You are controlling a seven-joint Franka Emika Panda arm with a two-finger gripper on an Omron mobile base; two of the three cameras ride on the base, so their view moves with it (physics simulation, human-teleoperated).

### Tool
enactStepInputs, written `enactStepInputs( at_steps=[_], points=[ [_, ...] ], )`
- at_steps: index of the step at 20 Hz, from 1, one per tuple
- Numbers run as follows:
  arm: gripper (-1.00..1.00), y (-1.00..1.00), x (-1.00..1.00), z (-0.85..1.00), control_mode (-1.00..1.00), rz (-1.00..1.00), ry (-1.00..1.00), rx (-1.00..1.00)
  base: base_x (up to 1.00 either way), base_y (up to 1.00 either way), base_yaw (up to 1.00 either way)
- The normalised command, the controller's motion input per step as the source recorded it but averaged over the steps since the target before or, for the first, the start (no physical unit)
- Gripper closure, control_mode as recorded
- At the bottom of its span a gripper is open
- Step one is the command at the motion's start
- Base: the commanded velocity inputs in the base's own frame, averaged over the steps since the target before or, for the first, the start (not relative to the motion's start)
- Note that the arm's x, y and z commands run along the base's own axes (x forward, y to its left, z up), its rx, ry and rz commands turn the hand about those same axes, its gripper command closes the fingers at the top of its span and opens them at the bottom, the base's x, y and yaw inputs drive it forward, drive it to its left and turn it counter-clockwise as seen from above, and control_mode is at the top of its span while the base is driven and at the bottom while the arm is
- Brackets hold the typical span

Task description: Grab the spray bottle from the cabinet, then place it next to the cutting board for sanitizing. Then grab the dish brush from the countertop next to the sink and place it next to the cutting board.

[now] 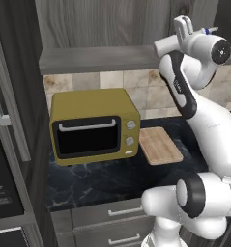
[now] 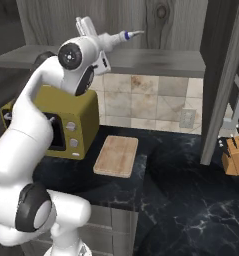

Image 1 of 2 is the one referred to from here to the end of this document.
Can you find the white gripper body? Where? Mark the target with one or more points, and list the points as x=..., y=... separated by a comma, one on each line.
x=183, y=29

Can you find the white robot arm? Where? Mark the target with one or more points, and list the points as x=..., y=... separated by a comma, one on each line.
x=213, y=131

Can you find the wooden cutting board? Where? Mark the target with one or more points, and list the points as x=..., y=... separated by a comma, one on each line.
x=159, y=145

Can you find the silver toaster oven knob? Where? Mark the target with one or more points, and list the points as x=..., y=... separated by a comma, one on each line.
x=129, y=141
x=130, y=124

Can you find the yellow toaster oven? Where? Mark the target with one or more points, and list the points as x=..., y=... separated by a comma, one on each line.
x=91, y=103

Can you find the black toaster oven door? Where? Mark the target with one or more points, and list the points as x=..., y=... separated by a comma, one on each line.
x=88, y=141

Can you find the grey drawer front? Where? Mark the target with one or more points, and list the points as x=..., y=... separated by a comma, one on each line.
x=94, y=214
x=94, y=238

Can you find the grey wood wall cabinet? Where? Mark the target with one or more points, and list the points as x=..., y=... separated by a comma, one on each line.
x=101, y=35

